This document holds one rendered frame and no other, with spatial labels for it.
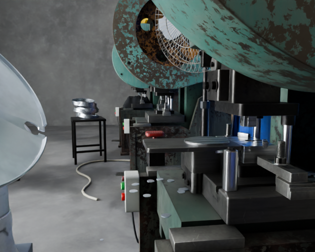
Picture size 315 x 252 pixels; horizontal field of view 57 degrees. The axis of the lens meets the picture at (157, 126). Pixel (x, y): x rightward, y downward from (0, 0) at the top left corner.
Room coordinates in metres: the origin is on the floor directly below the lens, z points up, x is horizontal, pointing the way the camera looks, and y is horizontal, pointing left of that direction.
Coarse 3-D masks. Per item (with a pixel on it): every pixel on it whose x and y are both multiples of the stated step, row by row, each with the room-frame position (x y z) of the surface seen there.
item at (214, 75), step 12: (216, 60) 0.82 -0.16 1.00; (216, 72) 0.76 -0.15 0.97; (228, 72) 0.75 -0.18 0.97; (204, 84) 0.82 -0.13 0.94; (216, 84) 0.76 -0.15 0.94; (228, 84) 0.75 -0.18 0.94; (240, 84) 0.73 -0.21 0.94; (252, 84) 0.74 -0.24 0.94; (264, 84) 0.74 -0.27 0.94; (216, 96) 0.76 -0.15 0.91; (228, 96) 0.75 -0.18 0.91; (240, 96) 0.73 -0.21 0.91; (252, 96) 0.74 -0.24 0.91; (264, 96) 0.74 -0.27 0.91; (276, 96) 0.74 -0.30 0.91
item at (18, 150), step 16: (0, 64) 0.43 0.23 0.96; (0, 80) 0.40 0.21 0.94; (16, 80) 0.42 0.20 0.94; (0, 96) 0.37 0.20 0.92; (16, 96) 0.40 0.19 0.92; (32, 96) 0.42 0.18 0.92; (0, 112) 0.35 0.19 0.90; (16, 112) 0.37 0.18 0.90; (32, 112) 0.39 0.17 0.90; (0, 128) 0.33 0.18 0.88; (16, 128) 0.35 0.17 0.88; (0, 144) 0.31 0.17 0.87; (16, 144) 0.33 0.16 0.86; (32, 144) 0.35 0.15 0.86; (0, 160) 0.29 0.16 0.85; (16, 160) 0.31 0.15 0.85; (32, 160) 0.33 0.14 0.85; (0, 176) 0.28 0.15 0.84; (16, 176) 0.29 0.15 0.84
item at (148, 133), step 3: (147, 132) 1.09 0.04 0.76; (150, 132) 1.09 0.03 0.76; (153, 132) 1.09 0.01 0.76; (156, 132) 1.09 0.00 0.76; (159, 132) 1.09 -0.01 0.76; (162, 132) 1.09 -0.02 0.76; (147, 135) 1.08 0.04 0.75; (150, 135) 1.08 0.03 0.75; (153, 135) 1.08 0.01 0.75; (156, 135) 1.08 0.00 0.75; (159, 135) 1.08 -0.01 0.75; (162, 135) 1.09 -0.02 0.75
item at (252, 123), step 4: (240, 116) 0.82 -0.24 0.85; (244, 116) 0.80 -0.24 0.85; (248, 116) 0.79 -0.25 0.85; (252, 116) 0.79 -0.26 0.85; (240, 120) 0.82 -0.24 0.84; (244, 120) 0.80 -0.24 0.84; (248, 120) 0.79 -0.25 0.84; (252, 120) 0.79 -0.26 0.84; (240, 124) 0.82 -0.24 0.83; (244, 124) 0.80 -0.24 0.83; (248, 124) 0.79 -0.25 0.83; (252, 124) 0.79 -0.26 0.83
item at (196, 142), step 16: (144, 144) 0.77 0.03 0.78; (160, 144) 0.75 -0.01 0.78; (176, 144) 0.75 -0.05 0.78; (192, 144) 0.75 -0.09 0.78; (208, 144) 0.74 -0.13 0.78; (224, 144) 0.75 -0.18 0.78; (192, 160) 0.75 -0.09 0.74; (208, 160) 0.75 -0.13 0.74; (192, 176) 0.75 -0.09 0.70; (192, 192) 0.74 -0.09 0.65
